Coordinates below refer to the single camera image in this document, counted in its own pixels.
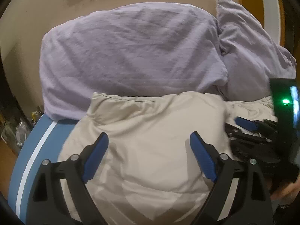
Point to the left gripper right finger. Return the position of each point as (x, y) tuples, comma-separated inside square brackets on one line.
[(239, 194)]

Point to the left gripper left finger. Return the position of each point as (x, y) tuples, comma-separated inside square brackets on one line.
[(46, 203)]

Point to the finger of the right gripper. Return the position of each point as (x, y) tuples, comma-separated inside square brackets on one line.
[(248, 125), (245, 146)]

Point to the beige puffer jacket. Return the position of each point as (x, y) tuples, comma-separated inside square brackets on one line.
[(149, 175)]

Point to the person's hand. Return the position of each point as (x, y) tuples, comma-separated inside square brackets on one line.
[(286, 193)]

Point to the blue white striped bedsheet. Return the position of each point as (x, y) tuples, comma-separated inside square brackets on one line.
[(44, 142)]

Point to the lavender pillow right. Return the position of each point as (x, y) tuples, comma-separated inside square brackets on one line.
[(249, 54)]

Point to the lavender pillow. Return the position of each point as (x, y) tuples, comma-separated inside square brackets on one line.
[(249, 54), (139, 50)]

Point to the dark bedside clutter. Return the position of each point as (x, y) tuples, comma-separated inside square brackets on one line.
[(15, 125)]

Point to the wooden framed dark doorway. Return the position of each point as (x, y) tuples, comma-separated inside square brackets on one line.
[(280, 19)]

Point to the lavender pillow left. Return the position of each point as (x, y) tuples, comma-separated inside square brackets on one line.
[(139, 50)]

